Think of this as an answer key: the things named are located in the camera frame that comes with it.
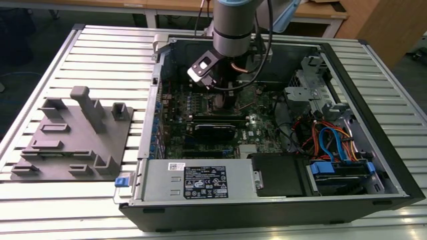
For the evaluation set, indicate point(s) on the green motherboard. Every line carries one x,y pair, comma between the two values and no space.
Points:
263,125

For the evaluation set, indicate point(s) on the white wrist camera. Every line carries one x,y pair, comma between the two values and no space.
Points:
200,67

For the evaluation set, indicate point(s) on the RAM slot white clips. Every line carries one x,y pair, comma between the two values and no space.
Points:
216,122
216,117

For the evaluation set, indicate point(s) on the black PC case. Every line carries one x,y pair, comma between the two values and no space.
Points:
234,215

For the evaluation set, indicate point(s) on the RAM slot black clips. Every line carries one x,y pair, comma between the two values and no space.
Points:
216,115
216,120

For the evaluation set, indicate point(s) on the silver chipset heatsink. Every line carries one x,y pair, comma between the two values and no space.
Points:
248,148

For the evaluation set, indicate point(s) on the hard disk in blue carrier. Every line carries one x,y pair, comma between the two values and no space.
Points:
322,167

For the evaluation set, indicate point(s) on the blue case latch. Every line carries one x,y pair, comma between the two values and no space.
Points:
120,182

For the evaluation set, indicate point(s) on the wooden desk white legs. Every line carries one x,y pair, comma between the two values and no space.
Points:
336,14
83,3

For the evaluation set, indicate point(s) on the silver metal drive cage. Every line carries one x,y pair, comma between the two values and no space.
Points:
300,93

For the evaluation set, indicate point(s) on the black graphics card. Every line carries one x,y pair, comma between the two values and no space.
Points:
214,133

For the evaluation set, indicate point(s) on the silver power supply unit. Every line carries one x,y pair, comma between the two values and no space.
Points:
160,180

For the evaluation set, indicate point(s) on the black plastic shroud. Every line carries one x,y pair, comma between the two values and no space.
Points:
283,175

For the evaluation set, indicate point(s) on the wooden cabinet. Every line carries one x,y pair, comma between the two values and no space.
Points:
383,25

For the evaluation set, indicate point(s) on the grey parts rack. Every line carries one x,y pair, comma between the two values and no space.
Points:
67,150

